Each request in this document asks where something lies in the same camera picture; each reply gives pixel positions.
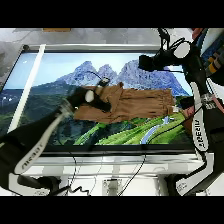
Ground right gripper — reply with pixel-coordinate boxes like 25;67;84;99
137;54;158;73

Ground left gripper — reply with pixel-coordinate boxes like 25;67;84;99
93;96;113;113

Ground heap of clothes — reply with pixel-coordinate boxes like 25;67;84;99
193;27;224;87

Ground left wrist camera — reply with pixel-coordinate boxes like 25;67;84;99
97;76;111;88

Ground black cable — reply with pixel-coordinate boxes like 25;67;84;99
49;151;92;197
117;105;202;197

